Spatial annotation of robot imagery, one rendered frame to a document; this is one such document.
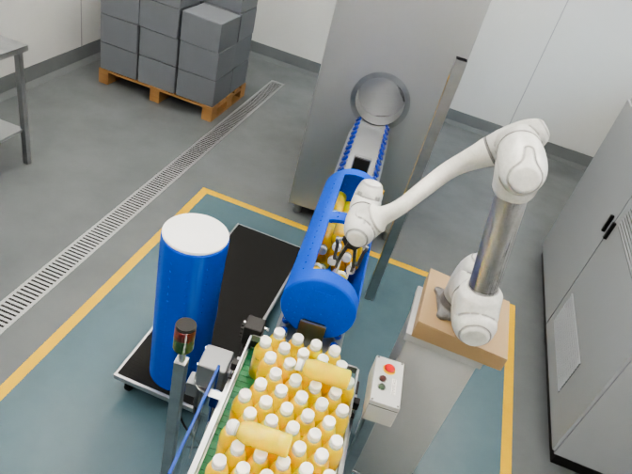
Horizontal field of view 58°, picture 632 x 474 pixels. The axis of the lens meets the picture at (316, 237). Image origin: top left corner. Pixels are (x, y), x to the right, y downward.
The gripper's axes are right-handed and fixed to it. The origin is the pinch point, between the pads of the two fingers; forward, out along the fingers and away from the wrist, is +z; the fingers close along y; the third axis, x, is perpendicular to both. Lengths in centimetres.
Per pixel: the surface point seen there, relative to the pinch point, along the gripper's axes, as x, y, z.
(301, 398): 63, 2, 5
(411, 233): -216, -52, 112
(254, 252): -113, 55, 97
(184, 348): 68, 40, -7
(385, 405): 57, -24, 3
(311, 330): 27.5, 5.0, 10.2
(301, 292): 23.8, 12.7, -3.0
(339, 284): 22.3, 0.7, -10.4
